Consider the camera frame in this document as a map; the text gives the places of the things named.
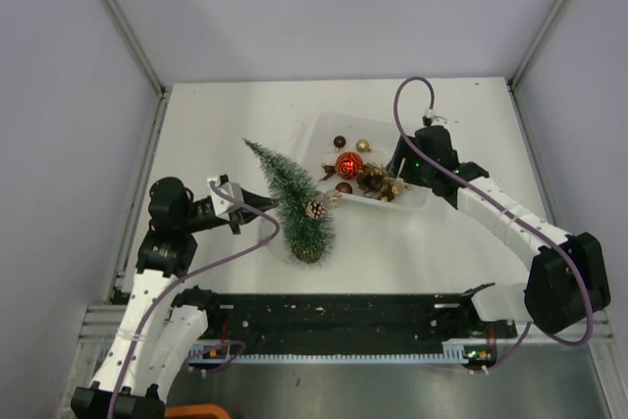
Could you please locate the brown pine cone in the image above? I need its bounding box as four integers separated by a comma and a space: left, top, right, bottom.
305, 200, 328, 220

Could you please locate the small green christmas tree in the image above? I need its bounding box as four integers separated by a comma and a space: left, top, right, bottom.
244, 139, 336, 265

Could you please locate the gold small bauble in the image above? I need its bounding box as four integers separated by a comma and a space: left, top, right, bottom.
355, 139, 371, 152

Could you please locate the red glitter bauble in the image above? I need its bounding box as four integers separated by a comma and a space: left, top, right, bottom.
335, 152, 364, 181

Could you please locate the white plastic basket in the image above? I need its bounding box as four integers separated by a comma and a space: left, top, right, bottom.
295, 113, 430, 211

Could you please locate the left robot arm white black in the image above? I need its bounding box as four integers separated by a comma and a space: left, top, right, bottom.
71, 175, 277, 418

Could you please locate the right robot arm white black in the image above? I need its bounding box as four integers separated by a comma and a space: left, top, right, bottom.
387, 125, 611, 337

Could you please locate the dark brown small bauble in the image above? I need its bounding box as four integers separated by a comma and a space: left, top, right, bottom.
334, 136, 346, 149

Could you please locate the orange plastic crate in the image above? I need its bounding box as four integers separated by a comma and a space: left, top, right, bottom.
165, 403, 232, 419

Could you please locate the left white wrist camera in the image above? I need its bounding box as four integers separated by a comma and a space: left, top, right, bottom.
206, 175, 243, 220

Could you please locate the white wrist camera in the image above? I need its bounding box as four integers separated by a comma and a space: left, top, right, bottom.
206, 175, 243, 220
422, 108, 447, 127

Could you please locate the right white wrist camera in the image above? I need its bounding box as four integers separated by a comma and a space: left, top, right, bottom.
422, 108, 447, 127

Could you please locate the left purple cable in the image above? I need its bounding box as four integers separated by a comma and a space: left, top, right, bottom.
107, 179, 281, 419

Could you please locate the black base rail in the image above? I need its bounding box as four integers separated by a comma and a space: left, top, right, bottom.
193, 293, 517, 354

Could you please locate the grey cable duct strip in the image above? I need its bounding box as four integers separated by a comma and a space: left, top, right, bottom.
188, 343, 497, 369

